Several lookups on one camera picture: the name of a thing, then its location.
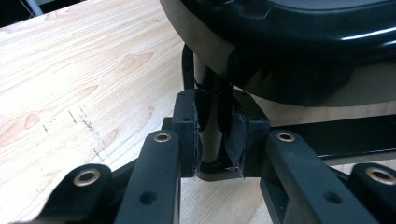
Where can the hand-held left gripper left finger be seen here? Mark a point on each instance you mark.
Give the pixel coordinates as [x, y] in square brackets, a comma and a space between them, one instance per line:
[186, 130]

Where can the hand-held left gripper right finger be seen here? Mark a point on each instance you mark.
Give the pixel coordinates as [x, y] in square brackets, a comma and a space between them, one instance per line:
[252, 133]

